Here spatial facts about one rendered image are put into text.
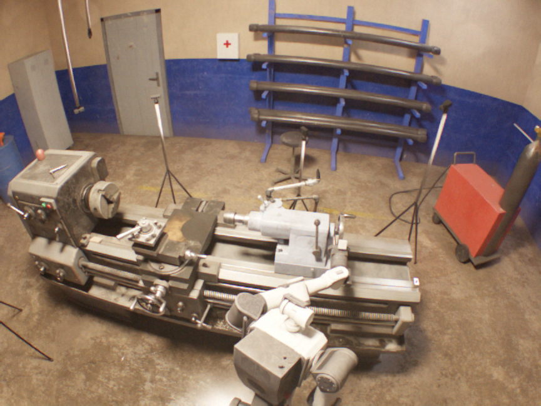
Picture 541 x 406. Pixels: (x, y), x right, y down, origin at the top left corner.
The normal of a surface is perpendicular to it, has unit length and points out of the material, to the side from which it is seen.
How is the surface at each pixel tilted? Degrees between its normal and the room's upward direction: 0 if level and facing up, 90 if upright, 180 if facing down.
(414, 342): 0
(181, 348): 0
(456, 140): 90
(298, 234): 78
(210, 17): 90
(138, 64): 90
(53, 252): 32
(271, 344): 16
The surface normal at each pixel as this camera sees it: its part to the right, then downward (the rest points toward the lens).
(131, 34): -0.17, 0.61
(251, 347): 0.11, -0.91
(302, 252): -0.14, 0.24
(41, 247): -0.07, -0.33
